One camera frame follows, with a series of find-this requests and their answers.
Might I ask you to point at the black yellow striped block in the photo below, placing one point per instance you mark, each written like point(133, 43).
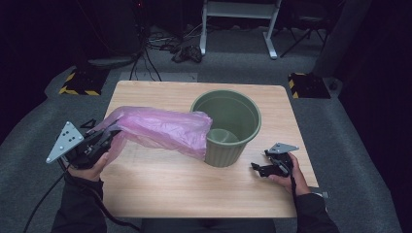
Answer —
point(311, 85)
point(84, 82)

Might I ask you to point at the person's left hand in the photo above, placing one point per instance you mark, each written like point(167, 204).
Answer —
point(90, 171)

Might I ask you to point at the pink plastic bag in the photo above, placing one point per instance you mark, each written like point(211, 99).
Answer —
point(162, 129)

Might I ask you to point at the person's right hand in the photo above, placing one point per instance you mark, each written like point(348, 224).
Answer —
point(298, 181)

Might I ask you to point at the grey metal bracket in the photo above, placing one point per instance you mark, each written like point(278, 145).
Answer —
point(320, 193)

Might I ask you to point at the white metal stand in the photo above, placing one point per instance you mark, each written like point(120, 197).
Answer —
point(239, 9)

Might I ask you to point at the dark lump on floor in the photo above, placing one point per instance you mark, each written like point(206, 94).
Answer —
point(188, 53)

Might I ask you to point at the grey round stand base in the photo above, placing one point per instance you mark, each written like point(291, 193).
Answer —
point(110, 61)

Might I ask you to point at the black folding chair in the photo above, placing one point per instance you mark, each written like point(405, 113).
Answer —
point(309, 21)

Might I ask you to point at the green ribbed bin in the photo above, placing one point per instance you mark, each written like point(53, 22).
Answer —
point(223, 157)

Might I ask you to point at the grey curtain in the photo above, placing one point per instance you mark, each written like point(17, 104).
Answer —
point(340, 39)

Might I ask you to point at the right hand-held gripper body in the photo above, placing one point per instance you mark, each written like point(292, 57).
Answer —
point(283, 148)

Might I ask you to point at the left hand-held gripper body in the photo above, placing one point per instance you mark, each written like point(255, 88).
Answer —
point(66, 140)

